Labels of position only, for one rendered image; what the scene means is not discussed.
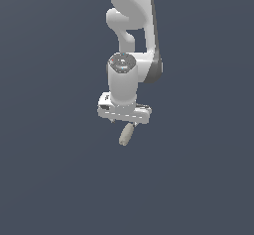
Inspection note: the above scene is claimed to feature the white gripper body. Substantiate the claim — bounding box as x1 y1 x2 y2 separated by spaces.
96 91 153 125

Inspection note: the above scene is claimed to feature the beige cylindrical object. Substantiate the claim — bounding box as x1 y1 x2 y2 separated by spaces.
118 122 136 147

